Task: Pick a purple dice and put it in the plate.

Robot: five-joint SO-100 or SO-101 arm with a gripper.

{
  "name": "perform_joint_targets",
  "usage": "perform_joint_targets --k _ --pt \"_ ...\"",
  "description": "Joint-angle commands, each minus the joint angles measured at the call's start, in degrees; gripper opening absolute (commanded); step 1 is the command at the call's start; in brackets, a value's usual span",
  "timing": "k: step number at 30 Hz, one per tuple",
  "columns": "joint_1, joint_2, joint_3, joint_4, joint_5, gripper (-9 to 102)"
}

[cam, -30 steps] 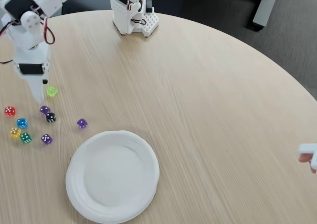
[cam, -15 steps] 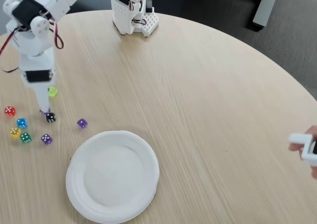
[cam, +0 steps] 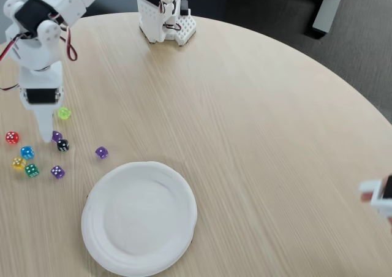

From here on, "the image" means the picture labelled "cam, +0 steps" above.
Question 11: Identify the white paper plate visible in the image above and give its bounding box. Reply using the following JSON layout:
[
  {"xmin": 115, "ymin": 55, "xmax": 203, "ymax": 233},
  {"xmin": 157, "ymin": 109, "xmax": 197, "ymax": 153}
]
[{"xmin": 81, "ymin": 161, "xmax": 198, "ymax": 276}]

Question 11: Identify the blue translucent die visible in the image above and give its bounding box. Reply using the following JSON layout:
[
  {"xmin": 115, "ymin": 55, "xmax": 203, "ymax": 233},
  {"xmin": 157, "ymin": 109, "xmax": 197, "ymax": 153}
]
[{"xmin": 20, "ymin": 145, "xmax": 35, "ymax": 160}]

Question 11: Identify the yellow translucent die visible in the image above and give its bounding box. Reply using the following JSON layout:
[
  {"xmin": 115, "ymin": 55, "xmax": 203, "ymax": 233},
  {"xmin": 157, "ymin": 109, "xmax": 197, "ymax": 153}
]
[{"xmin": 12, "ymin": 156, "xmax": 27, "ymax": 172}]

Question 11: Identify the black upholstered chair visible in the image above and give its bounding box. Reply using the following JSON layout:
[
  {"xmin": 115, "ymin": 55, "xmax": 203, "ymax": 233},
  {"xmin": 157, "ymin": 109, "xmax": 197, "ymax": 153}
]
[{"xmin": 85, "ymin": 0, "xmax": 143, "ymax": 17}]

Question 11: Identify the grey desk leg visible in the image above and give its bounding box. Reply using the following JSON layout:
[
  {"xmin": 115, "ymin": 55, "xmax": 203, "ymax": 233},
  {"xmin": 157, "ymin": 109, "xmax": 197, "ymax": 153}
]
[{"xmin": 312, "ymin": 0, "xmax": 347, "ymax": 34}]

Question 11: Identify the red black servo cable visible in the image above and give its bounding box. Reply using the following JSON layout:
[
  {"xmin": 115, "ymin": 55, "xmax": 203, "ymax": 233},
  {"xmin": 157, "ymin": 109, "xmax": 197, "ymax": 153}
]
[
  {"xmin": 59, "ymin": 25, "xmax": 78, "ymax": 62},
  {"xmin": 0, "ymin": 33, "xmax": 24, "ymax": 91}
]

